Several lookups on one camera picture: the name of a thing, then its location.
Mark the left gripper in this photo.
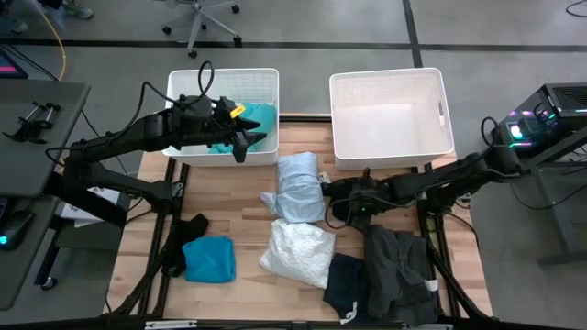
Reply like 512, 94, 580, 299
172, 95, 269, 164

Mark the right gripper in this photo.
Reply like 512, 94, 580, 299
320, 167, 392, 233

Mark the teal garment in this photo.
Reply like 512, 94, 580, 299
182, 235, 238, 284
206, 102, 278, 155

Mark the light blue garment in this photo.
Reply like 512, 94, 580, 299
260, 151, 327, 226

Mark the white textured garment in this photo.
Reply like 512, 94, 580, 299
258, 218, 337, 291

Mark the white mesh basket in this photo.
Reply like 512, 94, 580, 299
162, 67, 281, 168
328, 67, 456, 171

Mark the dark grey garment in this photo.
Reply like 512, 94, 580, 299
363, 224, 441, 327

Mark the black small garment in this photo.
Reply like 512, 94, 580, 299
161, 213, 210, 279

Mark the office chair base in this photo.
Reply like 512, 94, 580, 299
161, 0, 243, 60

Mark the teal folded garment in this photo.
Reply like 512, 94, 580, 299
182, 235, 238, 284

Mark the white paper sheet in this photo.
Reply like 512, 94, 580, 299
58, 184, 121, 229

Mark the person's shoe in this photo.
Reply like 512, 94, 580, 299
61, 0, 95, 20

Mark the black clamp tool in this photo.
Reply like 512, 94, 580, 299
1, 101, 62, 145

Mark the grey desk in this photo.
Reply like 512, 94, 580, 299
0, 79, 92, 312

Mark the dark metal stand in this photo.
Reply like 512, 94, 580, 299
516, 132, 587, 268

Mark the computer tower with lights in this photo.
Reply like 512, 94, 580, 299
496, 82, 587, 160

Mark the monitor with pink stripe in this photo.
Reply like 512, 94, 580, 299
0, 49, 29, 81

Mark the black computer mouse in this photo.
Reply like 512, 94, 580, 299
0, 209, 35, 252

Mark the navy garment with drawstring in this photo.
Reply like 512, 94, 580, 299
322, 252, 373, 325

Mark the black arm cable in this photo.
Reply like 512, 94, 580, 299
107, 60, 216, 138

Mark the black table frame rail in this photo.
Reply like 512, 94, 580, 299
414, 160, 490, 320
105, 158, 191, 318

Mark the black front frame rail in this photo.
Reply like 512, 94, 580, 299
0, 313, 587, 330

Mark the yellow cable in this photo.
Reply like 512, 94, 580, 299
30, 0, 68, 83

